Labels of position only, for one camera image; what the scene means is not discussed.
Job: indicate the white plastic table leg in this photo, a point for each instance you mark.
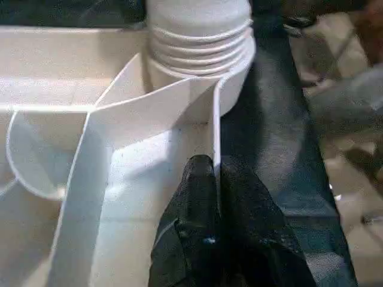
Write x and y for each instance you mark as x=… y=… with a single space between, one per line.
x=200 y=30

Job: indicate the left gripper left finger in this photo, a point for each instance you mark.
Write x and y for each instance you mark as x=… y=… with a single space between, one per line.
x=191 y=233

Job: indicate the black table mat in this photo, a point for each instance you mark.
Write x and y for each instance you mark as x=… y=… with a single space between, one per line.
x=269 y=119

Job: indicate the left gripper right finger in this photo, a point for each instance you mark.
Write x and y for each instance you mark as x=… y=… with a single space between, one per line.
x=254 y=239

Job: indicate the white plastic table top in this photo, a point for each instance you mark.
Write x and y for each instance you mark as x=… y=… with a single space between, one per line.
x=60 y=149

